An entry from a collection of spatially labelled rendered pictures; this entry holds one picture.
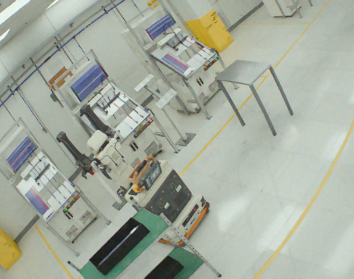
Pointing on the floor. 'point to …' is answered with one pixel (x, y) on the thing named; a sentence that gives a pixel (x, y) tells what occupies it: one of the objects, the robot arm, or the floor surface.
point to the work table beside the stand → (232, 74)
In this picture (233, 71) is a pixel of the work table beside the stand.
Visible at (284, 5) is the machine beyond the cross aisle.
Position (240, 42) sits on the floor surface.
